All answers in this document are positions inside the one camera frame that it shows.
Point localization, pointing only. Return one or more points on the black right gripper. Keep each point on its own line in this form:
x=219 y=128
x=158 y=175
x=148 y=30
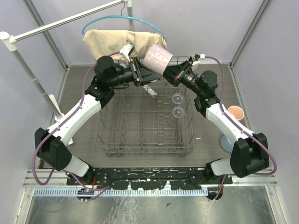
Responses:
x=176 y=73

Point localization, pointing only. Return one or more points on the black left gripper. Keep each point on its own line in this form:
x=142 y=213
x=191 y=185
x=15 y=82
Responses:
x=136 y=73

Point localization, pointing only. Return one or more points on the lilac ceramic mug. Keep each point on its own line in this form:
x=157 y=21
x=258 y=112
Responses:
x=157 y=58

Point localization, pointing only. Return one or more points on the clear faceted glass cup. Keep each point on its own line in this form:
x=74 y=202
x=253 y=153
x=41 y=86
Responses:
x=177 y=99

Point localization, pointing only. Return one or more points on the blue ceramic mug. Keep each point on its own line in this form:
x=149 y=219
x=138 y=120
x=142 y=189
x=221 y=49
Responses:
x=226 y=144

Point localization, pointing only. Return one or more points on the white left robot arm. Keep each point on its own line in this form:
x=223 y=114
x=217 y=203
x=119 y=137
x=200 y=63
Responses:
x=51 y=144

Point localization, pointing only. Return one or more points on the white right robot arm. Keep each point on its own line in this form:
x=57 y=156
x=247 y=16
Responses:
x=249 y=154

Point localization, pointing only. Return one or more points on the teal clothes hanger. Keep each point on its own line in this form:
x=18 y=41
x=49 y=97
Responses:
x=120 y=22

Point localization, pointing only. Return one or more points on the beige cloth on hanger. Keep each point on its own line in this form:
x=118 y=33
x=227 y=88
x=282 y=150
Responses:
x=105 y=42

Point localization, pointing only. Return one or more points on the pink ceramic mug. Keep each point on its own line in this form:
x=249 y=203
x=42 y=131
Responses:
x=237 y=112

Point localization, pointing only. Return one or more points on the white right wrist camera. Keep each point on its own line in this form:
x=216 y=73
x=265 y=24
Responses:
x=195 y=60

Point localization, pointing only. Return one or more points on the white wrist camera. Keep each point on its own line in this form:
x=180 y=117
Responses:
x=195 y=60
x=126 y=51

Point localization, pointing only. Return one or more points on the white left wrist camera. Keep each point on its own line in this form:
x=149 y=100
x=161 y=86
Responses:
x=126 y=51

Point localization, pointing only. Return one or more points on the grey wire dish rack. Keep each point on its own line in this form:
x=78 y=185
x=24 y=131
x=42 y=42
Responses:
x=136 y=121

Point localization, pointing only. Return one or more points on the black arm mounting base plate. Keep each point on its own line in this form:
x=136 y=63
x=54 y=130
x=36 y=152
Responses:
x=147 y=178

